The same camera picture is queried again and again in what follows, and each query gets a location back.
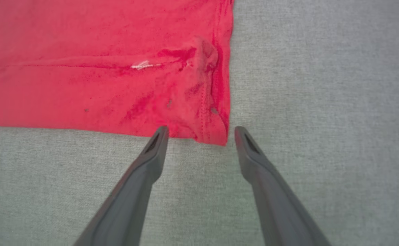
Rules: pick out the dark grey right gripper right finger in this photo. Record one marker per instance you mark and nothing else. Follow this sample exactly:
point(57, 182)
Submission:
point(278, 212)

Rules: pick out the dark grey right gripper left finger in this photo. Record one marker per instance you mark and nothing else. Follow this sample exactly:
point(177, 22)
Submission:
point(127, 205)

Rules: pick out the red and white shirt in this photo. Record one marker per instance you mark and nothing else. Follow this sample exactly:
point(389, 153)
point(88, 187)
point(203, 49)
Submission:
point(83, 68)

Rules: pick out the grey fabric sofa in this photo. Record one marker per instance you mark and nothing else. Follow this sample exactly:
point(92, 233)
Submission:
point(322, 102)

